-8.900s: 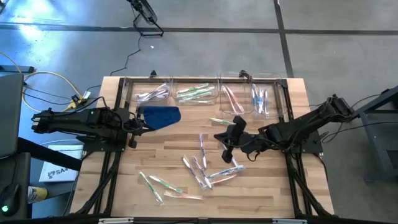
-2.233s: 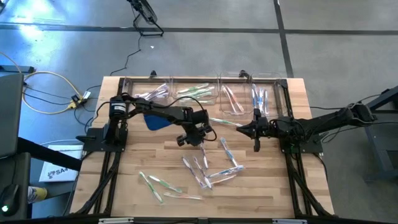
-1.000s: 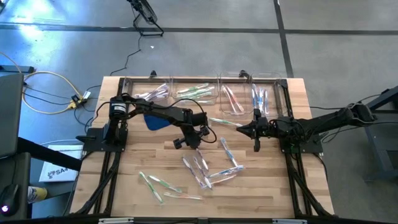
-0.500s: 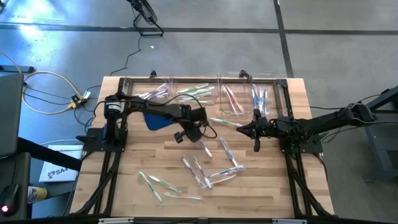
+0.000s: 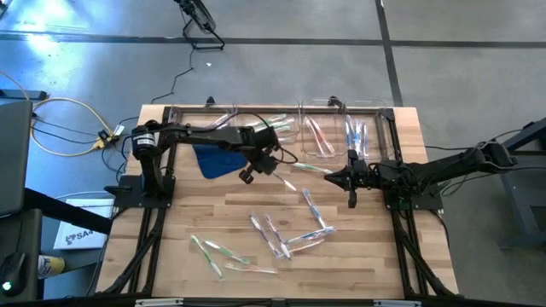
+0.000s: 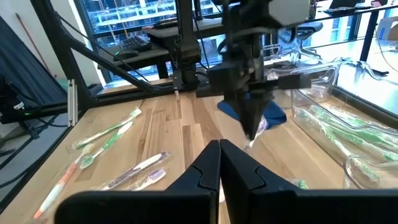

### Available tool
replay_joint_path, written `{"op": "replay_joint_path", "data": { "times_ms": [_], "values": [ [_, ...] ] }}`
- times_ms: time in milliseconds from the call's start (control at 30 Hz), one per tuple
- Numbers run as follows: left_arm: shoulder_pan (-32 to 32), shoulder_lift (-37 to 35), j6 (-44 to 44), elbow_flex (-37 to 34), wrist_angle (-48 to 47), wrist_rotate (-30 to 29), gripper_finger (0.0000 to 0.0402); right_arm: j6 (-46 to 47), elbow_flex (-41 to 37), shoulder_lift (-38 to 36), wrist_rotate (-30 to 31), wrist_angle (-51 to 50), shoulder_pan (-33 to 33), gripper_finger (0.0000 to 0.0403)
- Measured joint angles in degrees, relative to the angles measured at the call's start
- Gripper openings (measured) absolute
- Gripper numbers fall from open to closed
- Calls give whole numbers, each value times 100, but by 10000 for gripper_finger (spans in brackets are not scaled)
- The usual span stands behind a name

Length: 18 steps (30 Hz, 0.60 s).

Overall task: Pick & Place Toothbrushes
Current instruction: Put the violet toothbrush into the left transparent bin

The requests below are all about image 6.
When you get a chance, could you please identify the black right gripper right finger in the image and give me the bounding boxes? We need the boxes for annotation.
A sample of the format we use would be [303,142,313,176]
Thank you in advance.
[220,139,398,224]

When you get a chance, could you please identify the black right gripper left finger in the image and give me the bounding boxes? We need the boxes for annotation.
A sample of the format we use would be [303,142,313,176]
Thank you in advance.
[54,139,221,224]

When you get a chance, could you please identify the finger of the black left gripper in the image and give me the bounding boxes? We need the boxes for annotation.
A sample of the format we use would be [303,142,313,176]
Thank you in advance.
[248,92,272,140]
[223,92,255,140]

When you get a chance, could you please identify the purple white toothbrush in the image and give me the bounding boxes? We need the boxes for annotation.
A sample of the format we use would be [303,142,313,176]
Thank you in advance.
[101,151,170,191]
[133,167,167,191]
[245,114,269,149]

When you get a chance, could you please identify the orange white toothbrush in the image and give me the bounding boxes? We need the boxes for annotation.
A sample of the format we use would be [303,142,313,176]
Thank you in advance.
[32,152,85,220]

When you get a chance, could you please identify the clear plastic bin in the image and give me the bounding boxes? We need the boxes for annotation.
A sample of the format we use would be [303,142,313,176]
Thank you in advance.
[290,88,398,190]
[343,154,398,190]
[266,60,341,108]

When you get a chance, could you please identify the blue cloth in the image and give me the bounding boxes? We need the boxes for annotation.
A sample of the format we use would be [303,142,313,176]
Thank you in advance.
[216,98,287,130]

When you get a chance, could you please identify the black office chair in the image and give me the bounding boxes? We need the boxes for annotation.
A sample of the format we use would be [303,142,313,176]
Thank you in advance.
[279,21,324,62]

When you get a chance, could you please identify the black standing desk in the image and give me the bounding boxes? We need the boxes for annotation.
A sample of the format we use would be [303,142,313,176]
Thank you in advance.
[310,0,398,63]

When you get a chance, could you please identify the black flat device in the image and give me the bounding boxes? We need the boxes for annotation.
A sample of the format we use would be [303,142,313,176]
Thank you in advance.
[142,17,226,43]

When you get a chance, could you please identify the white cardboard box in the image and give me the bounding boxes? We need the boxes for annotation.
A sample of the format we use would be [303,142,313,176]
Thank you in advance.
[376,15,398,41]

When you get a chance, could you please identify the black keyboard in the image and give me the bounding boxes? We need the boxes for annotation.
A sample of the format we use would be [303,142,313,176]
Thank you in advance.
[119,35,153,52]

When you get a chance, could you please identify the black computer mouse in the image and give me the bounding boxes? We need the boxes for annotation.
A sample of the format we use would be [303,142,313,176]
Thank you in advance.
[112,49,139,62]

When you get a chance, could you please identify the silver aluminium extrusion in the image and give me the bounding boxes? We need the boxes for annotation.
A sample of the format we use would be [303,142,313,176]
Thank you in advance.
[67,79,78,128]

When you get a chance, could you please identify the dark slanted panel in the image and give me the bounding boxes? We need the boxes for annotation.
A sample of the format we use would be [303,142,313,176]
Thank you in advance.
[0,15,68,110]

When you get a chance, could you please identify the thin red rod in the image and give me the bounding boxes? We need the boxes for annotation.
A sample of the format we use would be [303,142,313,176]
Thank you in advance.
[15,12,52,74]

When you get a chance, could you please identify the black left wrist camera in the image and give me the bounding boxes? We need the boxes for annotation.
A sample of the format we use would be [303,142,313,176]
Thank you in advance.
[207,60,249,91]

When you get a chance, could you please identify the black diagonal frame strut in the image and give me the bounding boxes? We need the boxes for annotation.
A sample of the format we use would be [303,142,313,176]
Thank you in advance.
[60,27,155,93]

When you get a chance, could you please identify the black frame upright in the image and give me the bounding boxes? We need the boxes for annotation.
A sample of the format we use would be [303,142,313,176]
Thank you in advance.
[29,0,97,110]

